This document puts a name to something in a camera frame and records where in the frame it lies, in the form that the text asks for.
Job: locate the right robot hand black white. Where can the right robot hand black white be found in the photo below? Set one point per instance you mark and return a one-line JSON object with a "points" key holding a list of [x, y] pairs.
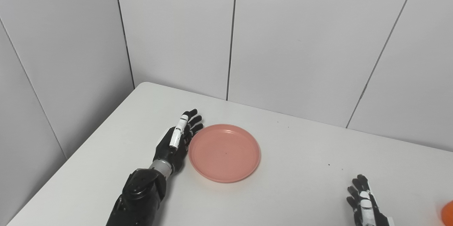
{"points": [[368, 210]]}

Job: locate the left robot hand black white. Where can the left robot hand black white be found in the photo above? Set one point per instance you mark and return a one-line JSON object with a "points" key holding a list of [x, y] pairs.
{"points": [[173, 148]]}

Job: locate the pink round plate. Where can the pink round plate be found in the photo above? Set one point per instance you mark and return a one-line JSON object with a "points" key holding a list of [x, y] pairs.
{"points": [[224, 153]]}

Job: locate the orange fruit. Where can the orange fruit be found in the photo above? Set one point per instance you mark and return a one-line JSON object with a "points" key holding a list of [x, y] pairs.
{"points": [[448, 214]]}

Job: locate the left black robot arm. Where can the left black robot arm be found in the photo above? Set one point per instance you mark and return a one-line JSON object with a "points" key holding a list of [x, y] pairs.
{"points": [[141, 194]]}

